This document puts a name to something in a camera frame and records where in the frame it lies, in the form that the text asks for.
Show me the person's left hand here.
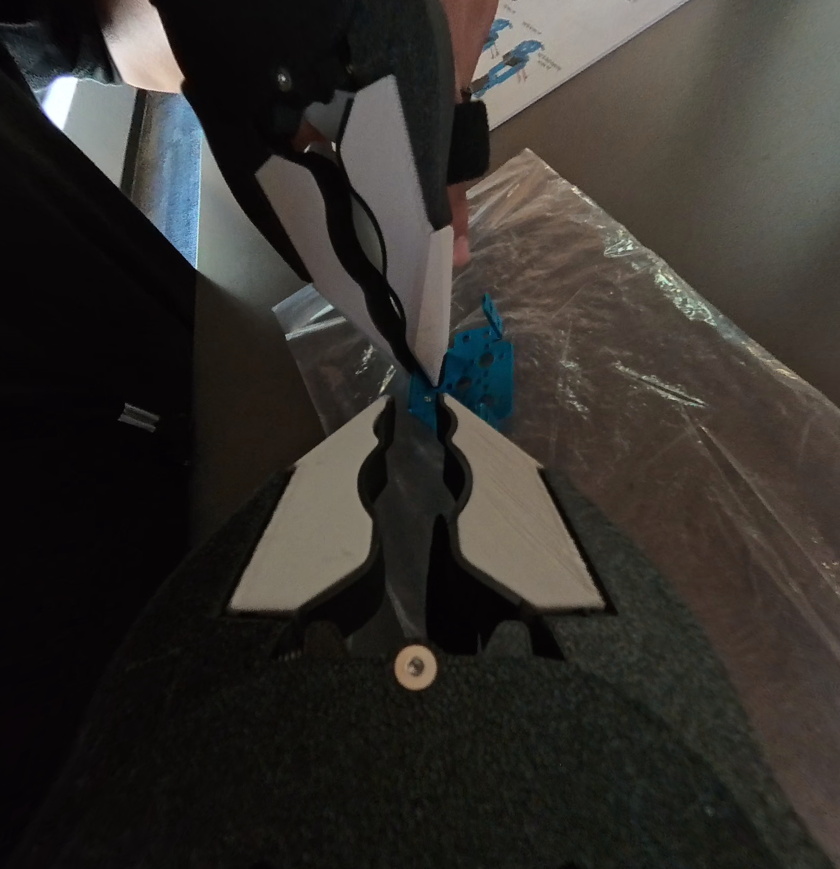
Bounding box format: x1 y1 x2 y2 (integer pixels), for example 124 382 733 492
440 0 500 267

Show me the clear plastic bag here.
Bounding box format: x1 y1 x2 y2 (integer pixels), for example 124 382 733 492
271 148 840 869

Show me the grey desk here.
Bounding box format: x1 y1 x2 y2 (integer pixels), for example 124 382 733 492
189 0 840 869

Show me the blue perforated metal bracket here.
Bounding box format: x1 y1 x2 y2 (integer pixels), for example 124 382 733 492
408 293 516 435

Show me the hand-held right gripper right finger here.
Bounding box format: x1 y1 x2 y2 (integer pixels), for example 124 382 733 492
442 399 607 612

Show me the white instruction manual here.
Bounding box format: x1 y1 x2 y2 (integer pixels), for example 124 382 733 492
461 0 692 126

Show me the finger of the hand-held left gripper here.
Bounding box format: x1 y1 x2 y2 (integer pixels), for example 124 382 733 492
254 153 421 374
337 75 456 386

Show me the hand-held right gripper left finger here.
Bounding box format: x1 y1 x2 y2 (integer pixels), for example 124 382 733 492
226 396 397 617

